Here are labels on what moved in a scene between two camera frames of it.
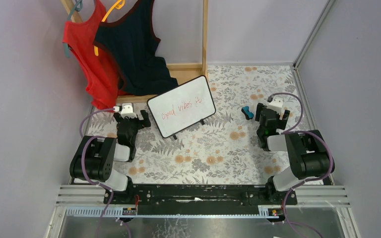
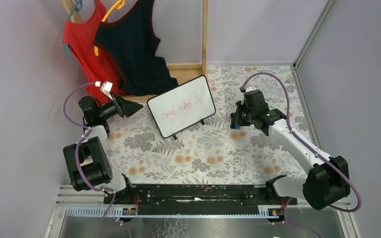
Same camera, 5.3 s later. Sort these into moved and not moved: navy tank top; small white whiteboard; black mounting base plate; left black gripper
Moved: left black gripper
Not moved: navy tank top; small white whiteboard; black mounting base plate
